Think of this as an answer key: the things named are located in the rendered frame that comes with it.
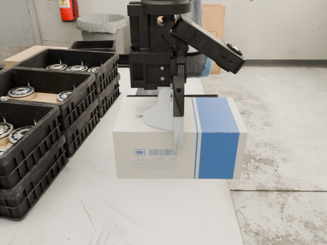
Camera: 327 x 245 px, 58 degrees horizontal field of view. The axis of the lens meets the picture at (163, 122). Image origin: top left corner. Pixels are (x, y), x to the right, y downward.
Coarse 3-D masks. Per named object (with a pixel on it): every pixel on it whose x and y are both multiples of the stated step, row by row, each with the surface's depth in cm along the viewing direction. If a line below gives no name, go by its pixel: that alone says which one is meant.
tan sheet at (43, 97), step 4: (36, 92) 131; (36, 96) 127; (40, 96) 127; (44, 96) 127; (48, 96) 127; (52, 96) 127; (56, 96) 127; (32, 100) 124; (36, 100) 124; (40, 100) 124; (44, 100) 124; (48, 100) 124; (52, 100) 124
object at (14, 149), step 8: (8, 104) 100; (16, 104) 99; (24, 104) 98; (32, 104) 99; (40, 104) 98; (56, 112) 95; (40, 120) 89; (48, 120) 91; (32, 128) 85; (40, 128) 87; (24, 136) 81; (32, 136) 84; (16, 144) 78; (24, 144) 81; (8, 152) 75; (16, 152) 78; (0, 160) 73; (8, 160) 75
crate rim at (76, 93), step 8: (0, 72) 124; (56, 72) 125; (64, 72) 124; (72, 72) 124; (80, 72) 124; (88, 80) 116; (80, 88) 110; (72, 96) 104; (48, 104) 98; (56, 104) 98; (64, 104) 100
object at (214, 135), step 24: (120, 120) 47; (192, 120) 47; (216, 120) 47; (240, 120) 47; (120, 144) 45; (144, 144) 45; (168, 144) 45; (192, 144) 45; (216, 144) 45; (240, 144) 45; (120, 168) 47; (144, 168) 47; (168, 168) 47; (192, 168) 47; (216, 168) 47; (240, 168) 47
